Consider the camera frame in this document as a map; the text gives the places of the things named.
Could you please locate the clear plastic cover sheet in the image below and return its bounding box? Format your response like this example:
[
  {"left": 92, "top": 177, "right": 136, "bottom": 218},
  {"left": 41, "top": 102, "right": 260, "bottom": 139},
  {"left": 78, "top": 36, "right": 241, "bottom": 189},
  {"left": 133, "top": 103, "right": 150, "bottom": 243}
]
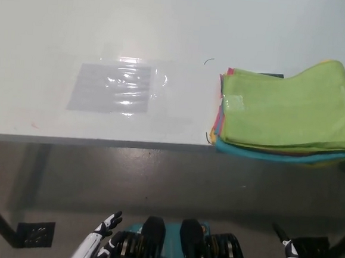
[{"left": 62, "top": 52, "right": 170, "bottom": 122}]

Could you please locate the black teal robot torso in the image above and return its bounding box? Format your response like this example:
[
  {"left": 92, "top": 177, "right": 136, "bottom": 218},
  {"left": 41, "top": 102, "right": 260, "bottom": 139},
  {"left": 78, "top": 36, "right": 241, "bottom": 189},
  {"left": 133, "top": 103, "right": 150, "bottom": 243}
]
[{"left": 108, "top": 212, "right": 254, "bottom": 258}]

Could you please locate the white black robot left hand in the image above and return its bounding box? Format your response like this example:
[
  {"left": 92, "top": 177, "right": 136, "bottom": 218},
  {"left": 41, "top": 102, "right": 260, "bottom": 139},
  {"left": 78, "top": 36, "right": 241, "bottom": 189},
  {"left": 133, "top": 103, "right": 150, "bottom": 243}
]
[{"left": 68, "top": 207, "right": 123, "bottom": 258}]

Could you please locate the clear tape piece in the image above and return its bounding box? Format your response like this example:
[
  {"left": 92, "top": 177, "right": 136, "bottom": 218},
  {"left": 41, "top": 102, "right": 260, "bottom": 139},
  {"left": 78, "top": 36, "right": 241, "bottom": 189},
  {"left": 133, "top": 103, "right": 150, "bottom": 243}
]
[{"left": 225, "top": 93, "right": 245, "bottom": 112}]

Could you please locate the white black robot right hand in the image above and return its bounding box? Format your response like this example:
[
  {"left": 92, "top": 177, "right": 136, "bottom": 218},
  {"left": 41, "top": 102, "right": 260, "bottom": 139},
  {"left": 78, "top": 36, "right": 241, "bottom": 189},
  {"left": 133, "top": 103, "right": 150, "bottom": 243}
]
[{"left": 269, "top": 222, "right": 316, "bottom": 258}]

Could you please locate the black tape strip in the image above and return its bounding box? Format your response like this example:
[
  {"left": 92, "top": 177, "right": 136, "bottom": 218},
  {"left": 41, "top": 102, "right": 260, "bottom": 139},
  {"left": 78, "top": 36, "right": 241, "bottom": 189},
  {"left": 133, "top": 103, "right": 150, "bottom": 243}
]
[{"left": 253, "top": 71, "right": 285, "bottom": 80}]

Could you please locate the green microfibre cloth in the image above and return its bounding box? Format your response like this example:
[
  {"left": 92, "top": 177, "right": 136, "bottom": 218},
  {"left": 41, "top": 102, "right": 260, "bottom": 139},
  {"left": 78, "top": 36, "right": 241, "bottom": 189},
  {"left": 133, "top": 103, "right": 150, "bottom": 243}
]
[{"left": 217, "top": 51, "right": 345, "bottom": 157}]

